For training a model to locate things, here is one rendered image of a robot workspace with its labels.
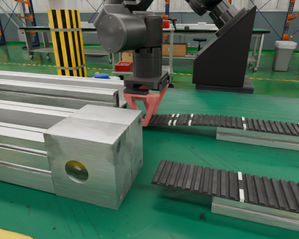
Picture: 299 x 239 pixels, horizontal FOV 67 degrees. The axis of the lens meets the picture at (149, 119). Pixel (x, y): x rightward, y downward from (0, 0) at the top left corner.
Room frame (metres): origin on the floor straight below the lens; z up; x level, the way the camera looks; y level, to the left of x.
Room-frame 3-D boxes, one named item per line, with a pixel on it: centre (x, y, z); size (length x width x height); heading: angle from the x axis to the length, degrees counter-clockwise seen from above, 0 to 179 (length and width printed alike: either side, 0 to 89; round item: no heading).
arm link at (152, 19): (0.44, 0.01, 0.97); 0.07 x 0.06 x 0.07; 145
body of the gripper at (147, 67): (0.45, 0.00, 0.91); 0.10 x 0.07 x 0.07; 164
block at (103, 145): (0.28, 0.06, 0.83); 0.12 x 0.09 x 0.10; 163
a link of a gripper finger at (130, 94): (0.43, 0.01, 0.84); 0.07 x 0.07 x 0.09; 74
